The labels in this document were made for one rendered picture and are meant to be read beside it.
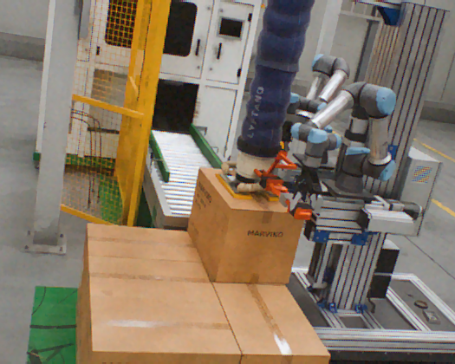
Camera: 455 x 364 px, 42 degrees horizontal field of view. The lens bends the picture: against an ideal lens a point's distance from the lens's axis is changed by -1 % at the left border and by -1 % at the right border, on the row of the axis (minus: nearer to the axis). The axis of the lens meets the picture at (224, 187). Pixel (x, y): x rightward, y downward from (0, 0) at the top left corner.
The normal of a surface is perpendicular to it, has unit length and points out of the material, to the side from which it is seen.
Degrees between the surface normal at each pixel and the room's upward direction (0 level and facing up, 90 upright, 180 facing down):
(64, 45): 90
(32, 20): 90
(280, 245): 90
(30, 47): 90
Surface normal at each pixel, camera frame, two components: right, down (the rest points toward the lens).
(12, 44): 0.22, 0.35
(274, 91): 0.04, 0.10
